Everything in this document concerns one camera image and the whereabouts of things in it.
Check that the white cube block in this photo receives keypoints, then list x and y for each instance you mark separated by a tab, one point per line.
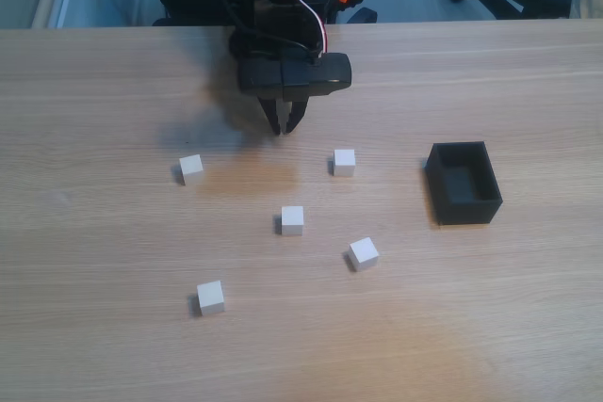
344	162
190	169
292	220
363	253
210	297

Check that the black oval camera box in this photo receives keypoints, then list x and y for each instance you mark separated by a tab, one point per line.
301	75

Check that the black open box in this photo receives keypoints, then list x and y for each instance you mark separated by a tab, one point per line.
466	211

